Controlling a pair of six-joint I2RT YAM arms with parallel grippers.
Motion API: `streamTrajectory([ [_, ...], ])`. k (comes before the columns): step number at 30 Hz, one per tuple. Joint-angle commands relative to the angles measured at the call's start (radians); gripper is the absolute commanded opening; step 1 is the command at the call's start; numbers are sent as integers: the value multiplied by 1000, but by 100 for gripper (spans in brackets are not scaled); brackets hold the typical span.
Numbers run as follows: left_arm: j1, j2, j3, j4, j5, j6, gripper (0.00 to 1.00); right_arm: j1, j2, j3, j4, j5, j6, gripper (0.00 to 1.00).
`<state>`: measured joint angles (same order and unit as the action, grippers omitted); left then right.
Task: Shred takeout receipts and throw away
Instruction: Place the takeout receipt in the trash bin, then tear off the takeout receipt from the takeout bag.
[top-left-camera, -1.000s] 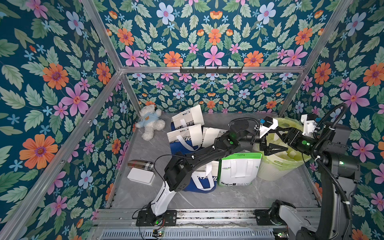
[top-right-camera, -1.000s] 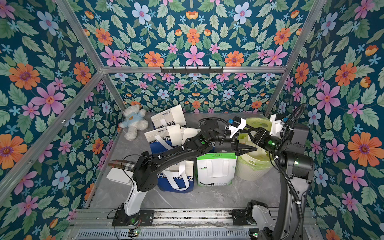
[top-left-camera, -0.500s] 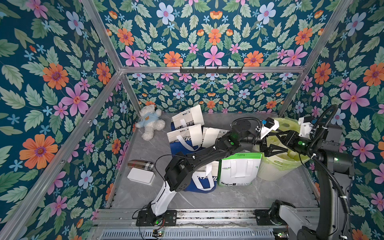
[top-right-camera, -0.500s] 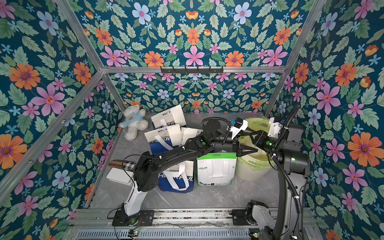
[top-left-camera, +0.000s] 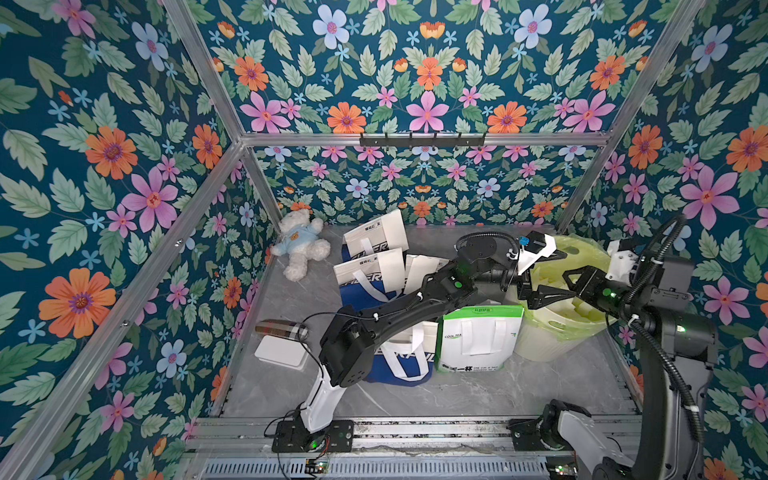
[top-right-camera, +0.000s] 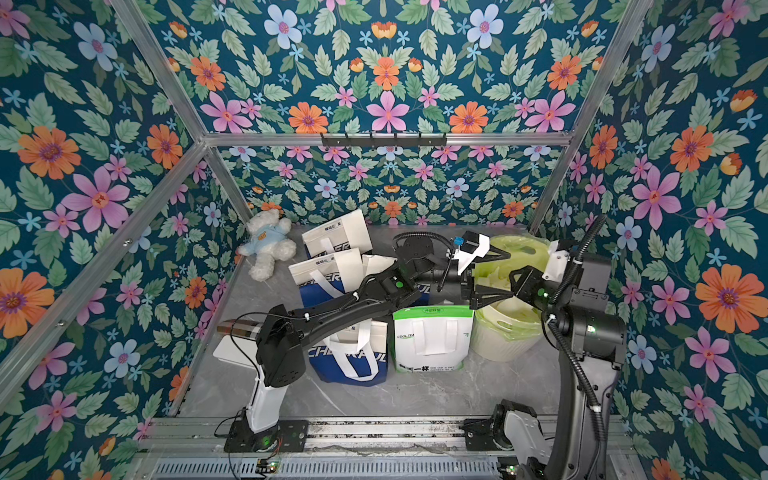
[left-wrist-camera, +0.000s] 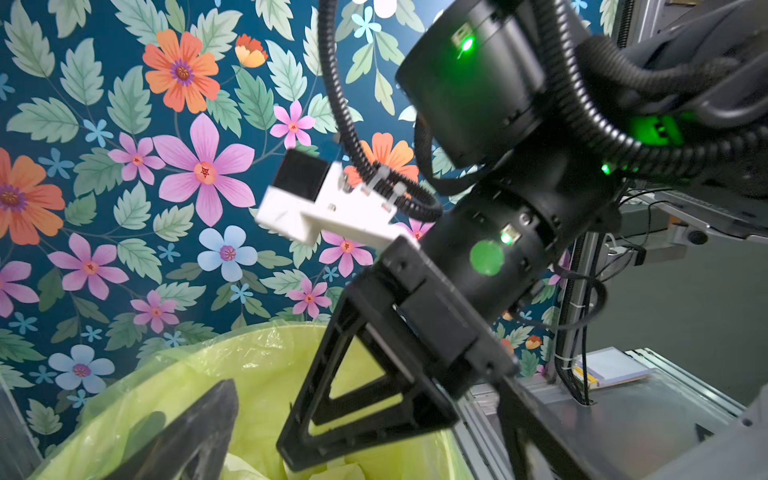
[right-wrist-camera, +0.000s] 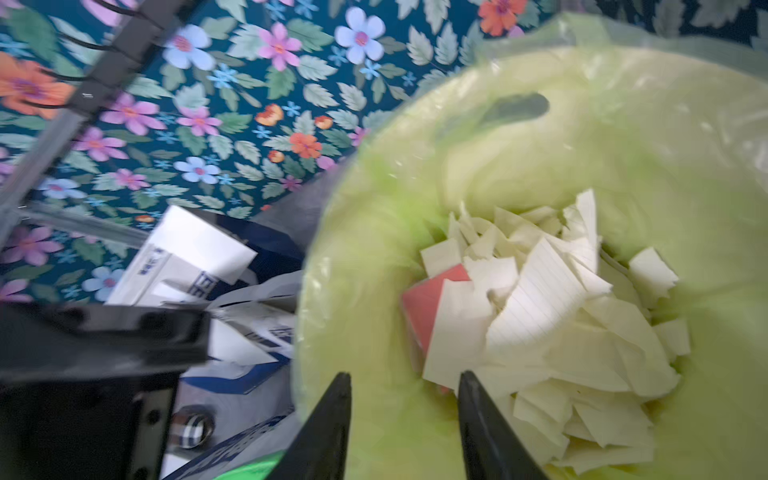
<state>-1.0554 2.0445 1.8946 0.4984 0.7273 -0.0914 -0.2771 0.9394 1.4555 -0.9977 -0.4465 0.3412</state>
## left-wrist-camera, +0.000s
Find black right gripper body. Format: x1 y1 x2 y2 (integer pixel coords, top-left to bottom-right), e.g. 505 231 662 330
344 237 519 399

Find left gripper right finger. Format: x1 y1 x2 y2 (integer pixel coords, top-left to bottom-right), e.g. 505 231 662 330
496 377 608 479

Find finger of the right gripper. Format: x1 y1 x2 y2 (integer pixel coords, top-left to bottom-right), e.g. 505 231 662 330
277 281 459 471

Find white trash bin green liner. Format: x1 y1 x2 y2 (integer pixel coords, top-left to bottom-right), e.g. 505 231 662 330
32 323 472 479

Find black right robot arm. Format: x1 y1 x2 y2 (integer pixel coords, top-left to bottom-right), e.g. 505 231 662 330
269 1 767 479

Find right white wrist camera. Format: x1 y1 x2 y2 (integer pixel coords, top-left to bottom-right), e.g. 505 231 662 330
255 149 420 250

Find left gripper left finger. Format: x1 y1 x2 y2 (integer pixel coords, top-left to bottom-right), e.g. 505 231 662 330
107 379 239 480

